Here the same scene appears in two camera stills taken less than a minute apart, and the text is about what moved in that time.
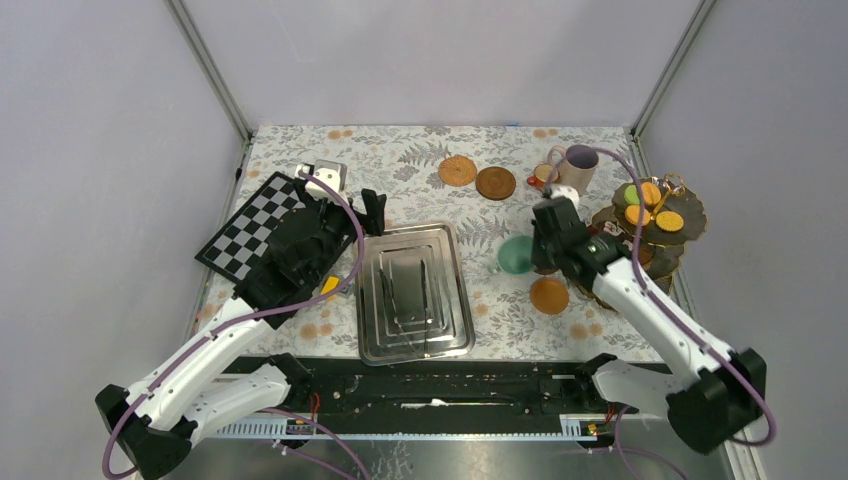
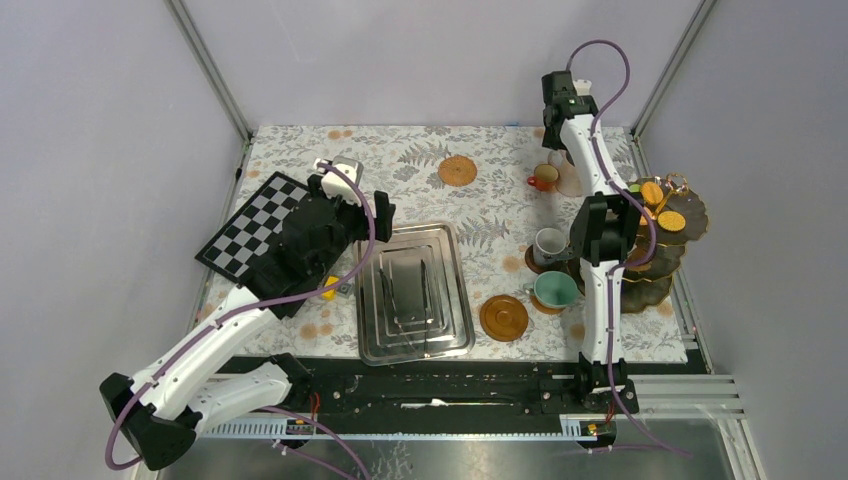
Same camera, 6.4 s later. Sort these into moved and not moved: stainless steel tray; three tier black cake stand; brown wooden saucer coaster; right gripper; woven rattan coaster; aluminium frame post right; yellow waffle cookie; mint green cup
Moved: right gripper; brown wooden saucer coaster; mint green cup
Not moved: woven rattan coaster; three tier black cake stand; aluminium frame post right; yellow waffle cookie; stainless steel tray
